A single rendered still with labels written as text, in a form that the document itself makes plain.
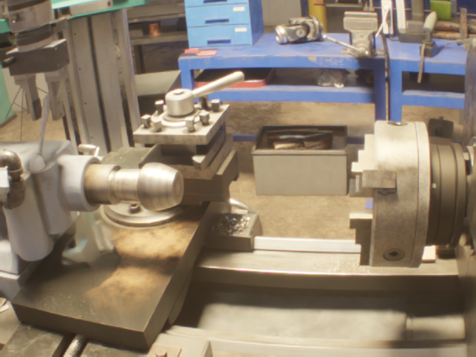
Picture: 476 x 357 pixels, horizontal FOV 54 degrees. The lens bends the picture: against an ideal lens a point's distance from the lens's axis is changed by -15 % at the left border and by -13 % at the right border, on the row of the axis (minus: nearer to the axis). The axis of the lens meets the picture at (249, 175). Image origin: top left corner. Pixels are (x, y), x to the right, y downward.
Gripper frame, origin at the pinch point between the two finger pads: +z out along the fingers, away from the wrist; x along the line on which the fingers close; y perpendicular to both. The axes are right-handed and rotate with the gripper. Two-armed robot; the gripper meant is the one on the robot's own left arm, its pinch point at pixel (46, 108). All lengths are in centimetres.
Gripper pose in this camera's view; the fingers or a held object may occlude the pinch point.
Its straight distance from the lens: 103.0
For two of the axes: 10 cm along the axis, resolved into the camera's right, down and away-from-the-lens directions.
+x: 9.6, 0.6, -2.8
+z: 0.8, 8.8, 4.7
